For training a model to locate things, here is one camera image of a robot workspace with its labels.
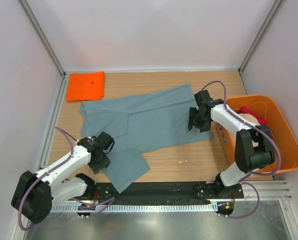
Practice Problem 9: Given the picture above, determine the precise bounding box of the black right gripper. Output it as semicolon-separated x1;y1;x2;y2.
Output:
188;107;211;133

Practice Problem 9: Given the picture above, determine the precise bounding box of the blue grey t shirt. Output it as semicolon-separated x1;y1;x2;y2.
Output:
80;84;213;193

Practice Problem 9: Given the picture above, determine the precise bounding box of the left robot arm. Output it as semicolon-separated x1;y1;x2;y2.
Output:
11;132;115;228

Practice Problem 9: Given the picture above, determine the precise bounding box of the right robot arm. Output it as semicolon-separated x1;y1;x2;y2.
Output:
188;90;276;198

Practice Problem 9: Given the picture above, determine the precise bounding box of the beige t shirt in basket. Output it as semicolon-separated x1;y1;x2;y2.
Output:
238;112;263;148

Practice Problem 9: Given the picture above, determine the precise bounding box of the red t shirt in basket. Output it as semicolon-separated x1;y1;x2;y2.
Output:
237;106;269;126

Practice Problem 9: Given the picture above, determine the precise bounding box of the folded orange t shirt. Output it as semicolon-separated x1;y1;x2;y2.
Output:
66;71;105;102

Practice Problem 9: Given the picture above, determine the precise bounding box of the orange plastic basket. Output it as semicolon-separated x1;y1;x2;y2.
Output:
215;94;298;174

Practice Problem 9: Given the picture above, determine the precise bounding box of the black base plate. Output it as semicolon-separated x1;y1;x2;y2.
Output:
96;181;244;206

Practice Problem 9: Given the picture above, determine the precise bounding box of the white slotted cable duct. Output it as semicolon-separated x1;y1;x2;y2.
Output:
51;202;218;214

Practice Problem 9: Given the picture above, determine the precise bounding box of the right aluminium corner post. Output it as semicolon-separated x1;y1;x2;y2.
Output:
238;0;286;76

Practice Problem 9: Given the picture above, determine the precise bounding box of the aluminium corner post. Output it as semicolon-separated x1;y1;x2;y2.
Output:
18;0;65;78
238;0;286;76

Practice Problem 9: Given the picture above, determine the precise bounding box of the left aluminium corner post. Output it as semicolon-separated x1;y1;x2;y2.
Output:
18;0;65;78

